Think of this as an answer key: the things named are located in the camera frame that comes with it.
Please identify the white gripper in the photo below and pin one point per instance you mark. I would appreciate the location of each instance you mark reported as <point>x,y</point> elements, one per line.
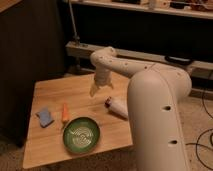
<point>102,77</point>

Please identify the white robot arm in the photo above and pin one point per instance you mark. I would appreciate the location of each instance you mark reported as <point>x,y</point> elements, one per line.
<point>153,93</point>

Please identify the green round plate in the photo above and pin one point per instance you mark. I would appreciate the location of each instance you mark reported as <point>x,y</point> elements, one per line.
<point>81,135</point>

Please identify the metal stand pole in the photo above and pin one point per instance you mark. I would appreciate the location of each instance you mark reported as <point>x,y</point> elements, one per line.
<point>75,36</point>

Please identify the blue sponge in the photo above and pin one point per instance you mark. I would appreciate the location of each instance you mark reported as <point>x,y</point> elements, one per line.
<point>45,118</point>

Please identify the upper wooden shelf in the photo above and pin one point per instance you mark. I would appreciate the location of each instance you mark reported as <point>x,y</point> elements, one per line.
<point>143,8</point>

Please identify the black handle on rail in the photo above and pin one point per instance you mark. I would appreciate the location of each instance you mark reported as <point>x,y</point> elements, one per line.
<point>179,61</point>

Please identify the wooden shelf rail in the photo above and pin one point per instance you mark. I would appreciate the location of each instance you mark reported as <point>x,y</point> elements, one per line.
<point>196,68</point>

